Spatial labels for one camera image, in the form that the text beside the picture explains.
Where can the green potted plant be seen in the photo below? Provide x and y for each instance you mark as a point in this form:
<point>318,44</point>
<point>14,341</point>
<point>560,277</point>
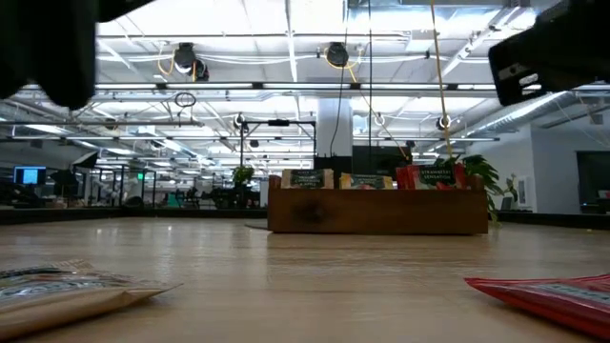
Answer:
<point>481,169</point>

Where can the round grey woven placemat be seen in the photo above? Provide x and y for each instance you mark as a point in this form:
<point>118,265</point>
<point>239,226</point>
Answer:
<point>257,227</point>

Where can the blue lit computer monitor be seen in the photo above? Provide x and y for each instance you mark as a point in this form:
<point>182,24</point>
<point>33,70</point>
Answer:
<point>29,175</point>

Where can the large black cabinet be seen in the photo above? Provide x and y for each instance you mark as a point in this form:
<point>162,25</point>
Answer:
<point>381,159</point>

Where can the grey ceiling pipe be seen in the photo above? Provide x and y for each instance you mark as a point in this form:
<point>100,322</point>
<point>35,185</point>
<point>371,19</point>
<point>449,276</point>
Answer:
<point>95,123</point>

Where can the long ceiling light bar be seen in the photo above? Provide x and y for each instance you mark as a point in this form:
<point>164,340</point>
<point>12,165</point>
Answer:
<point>214,86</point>

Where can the framed wall picture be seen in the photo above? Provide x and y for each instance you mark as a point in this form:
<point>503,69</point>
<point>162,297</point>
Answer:
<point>522,190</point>

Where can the brown vanilla cinnamon tea packet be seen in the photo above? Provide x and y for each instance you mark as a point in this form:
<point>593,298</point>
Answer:
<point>57,300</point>
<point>307,178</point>

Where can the small black cabinet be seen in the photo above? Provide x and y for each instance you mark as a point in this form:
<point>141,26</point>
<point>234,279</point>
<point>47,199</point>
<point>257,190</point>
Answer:
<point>333,163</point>

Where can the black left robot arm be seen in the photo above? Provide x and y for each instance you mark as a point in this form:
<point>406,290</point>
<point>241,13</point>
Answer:
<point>119,7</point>

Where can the yellow mango tea packet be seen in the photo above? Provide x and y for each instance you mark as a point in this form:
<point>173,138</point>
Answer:
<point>367,181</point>

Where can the dark wall screen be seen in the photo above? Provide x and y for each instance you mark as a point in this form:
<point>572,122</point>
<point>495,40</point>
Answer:
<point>593,181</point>

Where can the black gantry frame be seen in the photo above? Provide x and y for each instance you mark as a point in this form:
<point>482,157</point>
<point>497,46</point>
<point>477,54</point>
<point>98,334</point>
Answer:
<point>278,122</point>

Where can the distant green office plant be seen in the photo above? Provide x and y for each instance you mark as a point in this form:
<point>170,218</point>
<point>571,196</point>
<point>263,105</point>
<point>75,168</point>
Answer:
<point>243,174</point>

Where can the white building column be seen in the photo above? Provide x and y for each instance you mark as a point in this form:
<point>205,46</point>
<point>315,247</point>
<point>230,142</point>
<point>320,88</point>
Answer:
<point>334,128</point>

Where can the wooden tea organizer box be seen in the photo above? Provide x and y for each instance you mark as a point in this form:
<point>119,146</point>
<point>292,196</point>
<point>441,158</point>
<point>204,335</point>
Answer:
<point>381,212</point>

